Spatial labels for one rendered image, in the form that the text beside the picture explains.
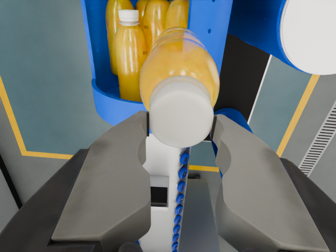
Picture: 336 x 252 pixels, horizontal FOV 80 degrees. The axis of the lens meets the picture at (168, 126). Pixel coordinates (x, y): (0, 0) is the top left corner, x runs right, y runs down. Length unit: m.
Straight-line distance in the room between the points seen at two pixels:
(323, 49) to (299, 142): 1.66
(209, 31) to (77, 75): 1.51
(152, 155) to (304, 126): 1.60
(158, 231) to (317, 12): 1.09
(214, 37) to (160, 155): 0.55
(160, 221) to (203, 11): 0.98
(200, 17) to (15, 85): 1.88
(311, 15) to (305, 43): 0.06
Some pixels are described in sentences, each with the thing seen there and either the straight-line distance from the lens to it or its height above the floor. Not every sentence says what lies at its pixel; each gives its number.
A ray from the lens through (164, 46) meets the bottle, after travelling 0.16.
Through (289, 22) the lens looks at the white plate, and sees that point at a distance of 0.58.
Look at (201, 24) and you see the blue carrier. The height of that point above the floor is 1.21.
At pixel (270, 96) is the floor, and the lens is 1.86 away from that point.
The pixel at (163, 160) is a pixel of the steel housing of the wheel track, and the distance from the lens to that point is 0.83.
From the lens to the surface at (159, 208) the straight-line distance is 0.79.
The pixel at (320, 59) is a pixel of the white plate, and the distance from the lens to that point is 0.64.
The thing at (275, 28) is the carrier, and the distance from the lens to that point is 0.59.
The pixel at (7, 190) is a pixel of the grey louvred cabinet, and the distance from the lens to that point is 2.80.
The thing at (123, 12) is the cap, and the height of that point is 1.12.
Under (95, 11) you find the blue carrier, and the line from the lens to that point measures 0.51.
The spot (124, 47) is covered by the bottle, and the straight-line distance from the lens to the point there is 0.44.
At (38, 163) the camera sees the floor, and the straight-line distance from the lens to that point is 2.51.
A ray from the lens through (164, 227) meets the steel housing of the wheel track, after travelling 1.17.
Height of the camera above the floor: 1.55
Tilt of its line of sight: 59 degrees down
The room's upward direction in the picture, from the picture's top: 177 degrees counter-clockwise
